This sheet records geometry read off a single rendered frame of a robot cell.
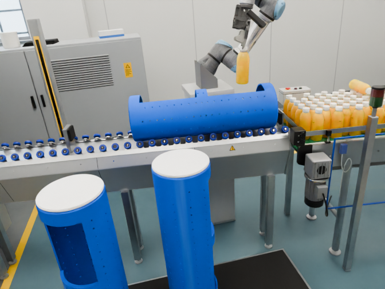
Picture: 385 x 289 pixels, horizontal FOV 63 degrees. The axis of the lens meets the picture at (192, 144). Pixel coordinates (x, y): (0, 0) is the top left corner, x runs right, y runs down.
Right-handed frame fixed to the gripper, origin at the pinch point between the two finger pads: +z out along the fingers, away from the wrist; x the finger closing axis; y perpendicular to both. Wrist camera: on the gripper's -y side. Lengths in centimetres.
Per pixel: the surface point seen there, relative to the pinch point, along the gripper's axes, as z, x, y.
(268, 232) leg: 125, -25, -45
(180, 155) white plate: 55, 26, 26
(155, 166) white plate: 59, 35, 37
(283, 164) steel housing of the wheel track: 69, -18, -42
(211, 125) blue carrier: 45.9, -7.2, 9.7
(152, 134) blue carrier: 56, -6, 44
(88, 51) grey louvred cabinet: 21, -139, 124
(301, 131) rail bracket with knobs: 42, -1, -42
